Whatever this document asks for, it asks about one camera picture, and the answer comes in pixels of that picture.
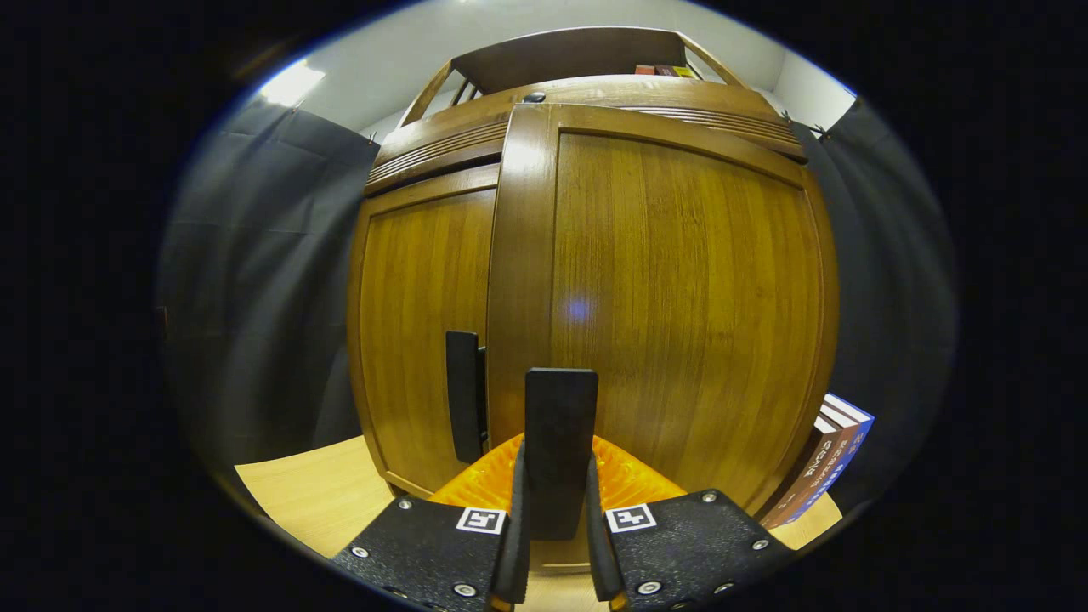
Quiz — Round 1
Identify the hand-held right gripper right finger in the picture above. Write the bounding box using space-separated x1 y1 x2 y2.
585 435 796 612

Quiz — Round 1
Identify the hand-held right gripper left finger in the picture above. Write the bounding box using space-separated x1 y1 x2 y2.
330 433 533 612

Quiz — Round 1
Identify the black door handle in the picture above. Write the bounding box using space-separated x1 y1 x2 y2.
445 330 490 465
524 367 600 541

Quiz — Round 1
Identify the wooden shoe cabinet door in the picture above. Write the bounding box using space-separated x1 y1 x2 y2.
347 163 502 501
484 102 841 519

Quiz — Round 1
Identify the wooden double-door shoe cabinet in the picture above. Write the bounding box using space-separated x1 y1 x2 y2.
347 25 842 524

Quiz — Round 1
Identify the reddish brown book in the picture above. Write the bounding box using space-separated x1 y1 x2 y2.
812 405 853 443

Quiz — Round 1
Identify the blue book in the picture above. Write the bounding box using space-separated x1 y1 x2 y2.
786 393 876 521

